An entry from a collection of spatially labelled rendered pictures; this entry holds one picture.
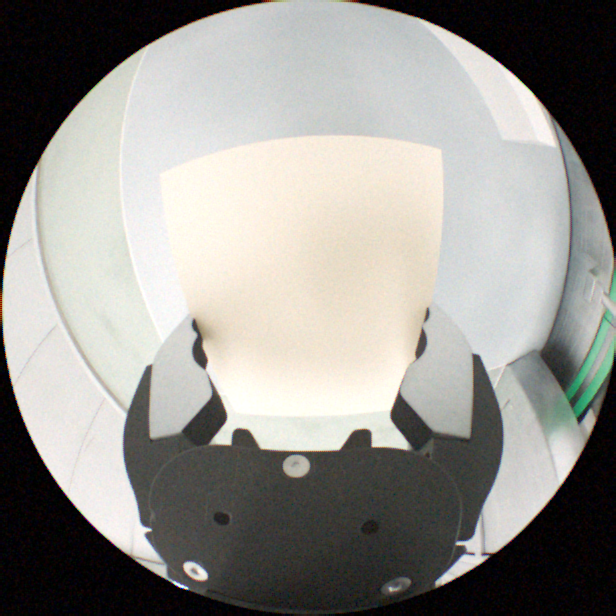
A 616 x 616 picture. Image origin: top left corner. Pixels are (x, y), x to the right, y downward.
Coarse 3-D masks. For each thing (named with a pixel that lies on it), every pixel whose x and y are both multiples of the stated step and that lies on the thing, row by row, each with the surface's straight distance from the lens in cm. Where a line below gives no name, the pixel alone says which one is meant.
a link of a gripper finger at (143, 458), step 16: (144, 384) 9; (144, 400) 9; (128, 416) 9; (144, 416) 8; (128, 432) 8; (144, 432) 8; (128, 448) 8; (144, 448) 8; (160, 448) 7; (176, 448) 7; (128, 464) 8; (144, 464) 7; (160, 464) 7; (144, 480) 7; (144, 496) 7; (144, 512) 7
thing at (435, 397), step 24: (432, 312) 11; (432, 336) 9; (456, 336) 10; (432, 360) 8; (456, 360) 9; (408, 384) 7; (432, 384) 7; (456, 384) 8; (408, 408) 7; (432, 408) 7; (456, 408) 7; (408, 432) 7; (432, 432) 6; (456, 432) 7
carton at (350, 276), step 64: (192, 192) 10; (256, 192) 9; (320, 192) 8; (384, 192) 9; (192, 256) 10; (256, 256) 9; (320, 256) 9; (384, 256) 9; (256, 320) 10; (320, 320) 10; (384, 320) 11; (256, 384) 14; (320, 384) 13; (384, 384) 14
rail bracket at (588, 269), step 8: (584, 256) 47; (584, 264) 47; (592, 264) 47; (584, 272) 48; (592, 272) 37; (600, 272) 41; (584, 280) 48; (592, 280) 36; (600, 280) 42; (584, 288) 37; (592, 288) 36; (600, 288) 36; (584, 296) 37; (592, 296) 37; (600, 296) 37; (608, 296) 37; (608, 304) 37
